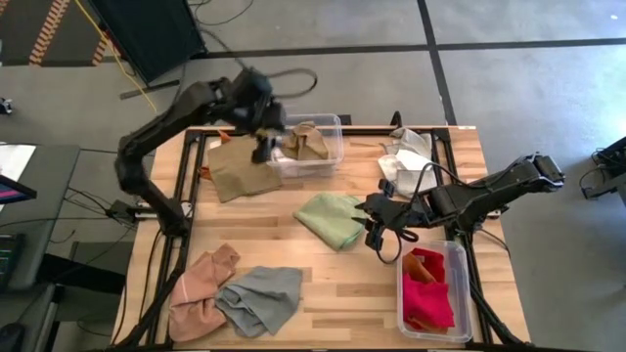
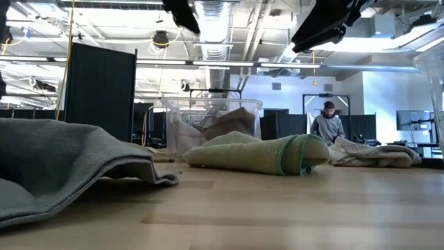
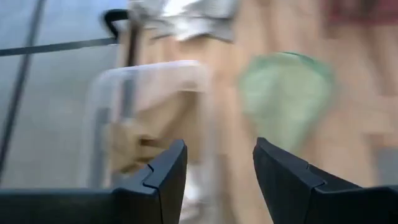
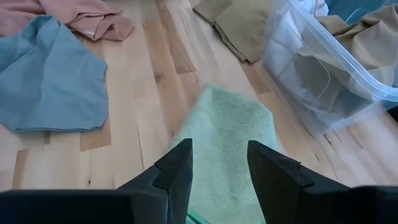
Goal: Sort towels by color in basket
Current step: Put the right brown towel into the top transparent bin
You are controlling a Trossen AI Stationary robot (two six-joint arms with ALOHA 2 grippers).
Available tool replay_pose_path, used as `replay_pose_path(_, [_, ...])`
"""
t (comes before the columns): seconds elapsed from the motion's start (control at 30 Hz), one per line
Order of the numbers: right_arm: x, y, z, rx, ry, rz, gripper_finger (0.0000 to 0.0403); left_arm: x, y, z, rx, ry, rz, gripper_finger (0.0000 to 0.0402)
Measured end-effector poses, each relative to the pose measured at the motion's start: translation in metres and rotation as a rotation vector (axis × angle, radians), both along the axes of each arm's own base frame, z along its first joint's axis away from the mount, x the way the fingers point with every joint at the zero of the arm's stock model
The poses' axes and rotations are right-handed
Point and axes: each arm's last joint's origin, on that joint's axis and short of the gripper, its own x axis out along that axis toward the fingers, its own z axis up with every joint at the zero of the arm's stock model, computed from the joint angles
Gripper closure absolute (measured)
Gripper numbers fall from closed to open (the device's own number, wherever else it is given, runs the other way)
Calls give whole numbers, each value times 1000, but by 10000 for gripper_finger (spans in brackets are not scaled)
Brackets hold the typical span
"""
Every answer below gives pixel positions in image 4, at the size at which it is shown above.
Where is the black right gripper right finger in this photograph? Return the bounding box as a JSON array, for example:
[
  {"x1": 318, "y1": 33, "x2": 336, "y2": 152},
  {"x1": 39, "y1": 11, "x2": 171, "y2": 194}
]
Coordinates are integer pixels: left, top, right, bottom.
[{"x1": 248, "y1": 140, "x2": 398, "y2": 224}]

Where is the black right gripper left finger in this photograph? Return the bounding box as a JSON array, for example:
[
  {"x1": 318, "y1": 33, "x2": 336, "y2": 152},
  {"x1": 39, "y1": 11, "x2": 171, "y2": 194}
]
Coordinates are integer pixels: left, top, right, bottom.
[{"x1": 0, "y1": 138, "x2": 194, "y2": 224}]

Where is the light green microfiber towel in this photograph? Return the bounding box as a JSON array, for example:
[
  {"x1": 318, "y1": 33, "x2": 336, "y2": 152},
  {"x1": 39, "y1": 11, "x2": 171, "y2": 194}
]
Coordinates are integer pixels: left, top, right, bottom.
[{"x1": 167, "y1": 83, "x2": 278, "y2": 224}]

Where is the clear plastic storage bin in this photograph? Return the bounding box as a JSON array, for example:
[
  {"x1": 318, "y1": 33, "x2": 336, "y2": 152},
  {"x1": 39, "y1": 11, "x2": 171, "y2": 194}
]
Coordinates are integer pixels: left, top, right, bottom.
[{"x1": 261, "y1": 0, "x2": 398, "y2": 135}]

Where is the white plaid towel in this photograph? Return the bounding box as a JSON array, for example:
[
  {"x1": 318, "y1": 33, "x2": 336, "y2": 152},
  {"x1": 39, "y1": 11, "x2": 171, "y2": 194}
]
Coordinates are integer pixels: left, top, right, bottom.
[{"x1": 267, "y1": 0, "x2": 329, "y2": 82}]

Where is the grey towel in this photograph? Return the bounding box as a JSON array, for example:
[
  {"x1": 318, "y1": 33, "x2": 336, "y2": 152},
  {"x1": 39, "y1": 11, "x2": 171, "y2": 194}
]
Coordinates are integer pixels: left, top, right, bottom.
[{"x1": 0, "y1": 14, "x2": 109, "y2": 133}]

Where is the khaki brown towel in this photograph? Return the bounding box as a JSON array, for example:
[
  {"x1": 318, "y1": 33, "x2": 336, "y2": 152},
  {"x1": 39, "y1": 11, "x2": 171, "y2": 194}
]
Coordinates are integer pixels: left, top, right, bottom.
[{"x1": 192, "y1": 0, "x2": 272, "y2": 63}]

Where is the tan towel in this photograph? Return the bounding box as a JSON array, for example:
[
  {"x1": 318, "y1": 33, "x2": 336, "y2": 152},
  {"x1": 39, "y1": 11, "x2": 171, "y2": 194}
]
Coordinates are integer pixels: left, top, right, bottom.
[{"x1": 295, "y1": 4, "x2": 398, "y2": 105}]

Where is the pink towel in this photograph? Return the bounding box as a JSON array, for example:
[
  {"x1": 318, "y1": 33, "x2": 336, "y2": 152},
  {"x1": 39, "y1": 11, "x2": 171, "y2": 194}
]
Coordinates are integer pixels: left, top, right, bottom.
[{"x1": 0, "y1": 0, "x2": 135, "y2": 41}]

